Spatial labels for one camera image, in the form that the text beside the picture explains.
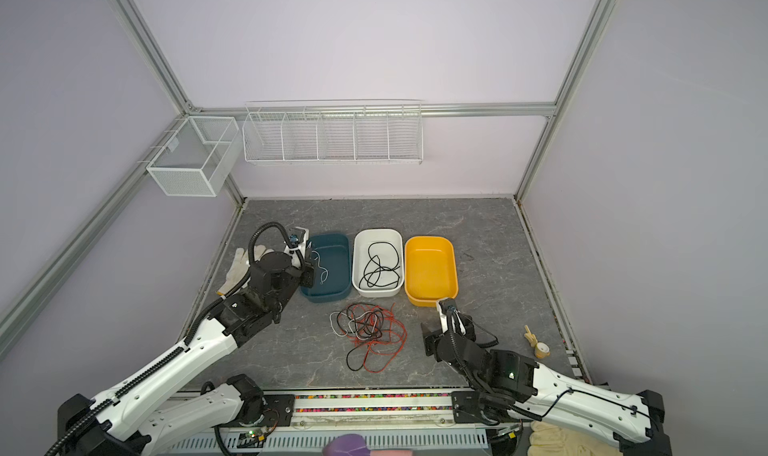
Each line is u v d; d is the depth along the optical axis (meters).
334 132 0.99
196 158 1.05
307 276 0.67
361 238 1.02
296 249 0.62
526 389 0.51
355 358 0.82
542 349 0.81
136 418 0.42
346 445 0.70
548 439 0.69
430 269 1.06
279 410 0.74
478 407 0.66
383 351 0.83
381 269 0.99
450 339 0.52
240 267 1.02
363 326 0.86
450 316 0.56
